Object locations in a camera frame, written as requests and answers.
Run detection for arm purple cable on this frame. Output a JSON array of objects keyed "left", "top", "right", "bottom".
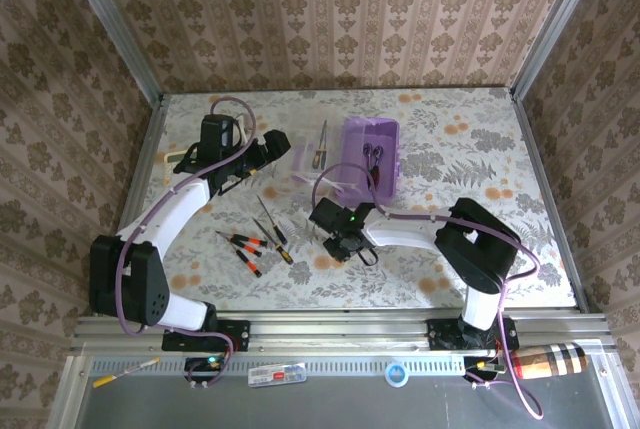
[
  {"left": 310, "top": 162, "right": 545, "bottom": 421},
  {"left": 115, "top": 96, "right": 257, "bottom": 389}
]

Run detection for purple plastic tool box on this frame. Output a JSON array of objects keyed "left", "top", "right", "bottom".
[{"left": 289, "top": 117, "right": 401, "bottom": 200}]

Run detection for yellow calculator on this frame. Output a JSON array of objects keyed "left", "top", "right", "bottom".
[{"left": 163, "top": 150, "right": 195, "bottom": 186}]

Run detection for plaid fabric pouch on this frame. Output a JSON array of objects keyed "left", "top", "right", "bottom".
[{"left": 508, "top": 342, "right": 590, "bottom": 381}]

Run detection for clear box with red label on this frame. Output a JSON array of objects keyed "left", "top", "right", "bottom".
[{"left": 247, "top": 361, "right": 307, "bottom": 389}]

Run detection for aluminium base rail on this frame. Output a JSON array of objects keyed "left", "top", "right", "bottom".
[{"left": 69, "top": 312, "right": 614, "bottom": 356}]

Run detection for white blue tape roll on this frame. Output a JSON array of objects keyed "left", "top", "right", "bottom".
[{"left": 384, "top": 359, "right": 411, "bottom": 387}]

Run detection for aluminium table side rail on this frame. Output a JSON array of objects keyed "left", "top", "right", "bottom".
[
  {"left": 510, "top": 88, "right": 590, "bottom": 311},
  {"left": 92, "top": 93, "right": 167, "bottom": 318}
]

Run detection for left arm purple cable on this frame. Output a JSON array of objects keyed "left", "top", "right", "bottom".
[{"left": 115, "top": 96, "right": 257, "bottom": 389}]

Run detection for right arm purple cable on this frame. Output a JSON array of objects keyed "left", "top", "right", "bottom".
[{"left": 310, "top": 162, "right": 545, "bottom": 421}]

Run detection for pliers with red black handles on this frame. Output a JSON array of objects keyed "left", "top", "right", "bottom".
[
  {"left": 372, "top": 143, "right": 387, "bottom": 183},
  {"left": 362, "top": 142, "right": 377, "bottom": 183}
]

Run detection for aluminium frame post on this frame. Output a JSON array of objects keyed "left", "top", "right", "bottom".
[
  {"left": 509, "top": 0, "right": 610, "bottom": 100},
  {"left": 56, "top": 0, "right": 165, "bottom": 100}
]

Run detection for slotted grey cable duct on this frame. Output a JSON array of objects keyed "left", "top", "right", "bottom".
[{"left": 88, "top": 356, "right": 504, "bottom": 378}]

